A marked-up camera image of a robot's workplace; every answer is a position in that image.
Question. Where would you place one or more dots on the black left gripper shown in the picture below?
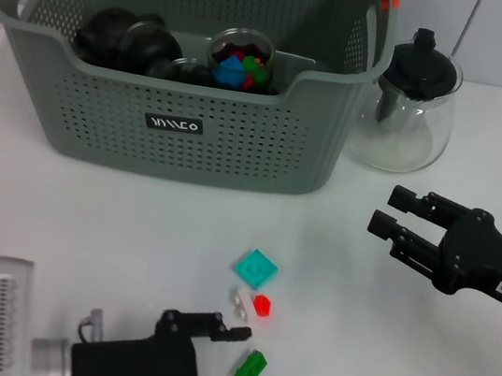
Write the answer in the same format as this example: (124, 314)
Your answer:
(135, 364)

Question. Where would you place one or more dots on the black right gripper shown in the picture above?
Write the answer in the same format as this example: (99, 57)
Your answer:
(481, 258)

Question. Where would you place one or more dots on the green toy brick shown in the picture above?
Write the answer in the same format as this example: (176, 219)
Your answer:
(255, 68)
(250, 370)

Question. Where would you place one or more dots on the blue square toy brick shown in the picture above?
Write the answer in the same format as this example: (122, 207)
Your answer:
(230, 72)

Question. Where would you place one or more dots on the glass teacup black sleeve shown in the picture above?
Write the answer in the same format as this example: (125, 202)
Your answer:
(159, 42)
(188, 72)
(221, 41)

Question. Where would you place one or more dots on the white toy brick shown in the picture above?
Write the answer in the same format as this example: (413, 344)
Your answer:
(243, 305)

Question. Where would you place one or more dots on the small red toy brick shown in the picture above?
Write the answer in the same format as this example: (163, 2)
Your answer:
(263, 307)

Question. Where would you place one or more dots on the cyan square toy brick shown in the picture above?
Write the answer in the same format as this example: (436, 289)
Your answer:
(257, 269)

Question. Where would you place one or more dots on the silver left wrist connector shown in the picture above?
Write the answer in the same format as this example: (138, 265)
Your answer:
(92, 327)

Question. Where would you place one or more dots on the glass teapot black lid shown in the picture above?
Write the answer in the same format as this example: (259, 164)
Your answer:
(420, 67)

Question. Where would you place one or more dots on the grey perforated plastic basket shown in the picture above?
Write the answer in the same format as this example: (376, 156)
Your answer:
(189, 160)

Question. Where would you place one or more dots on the dark clay teapot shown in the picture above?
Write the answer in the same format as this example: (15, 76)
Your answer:
(104, 33)

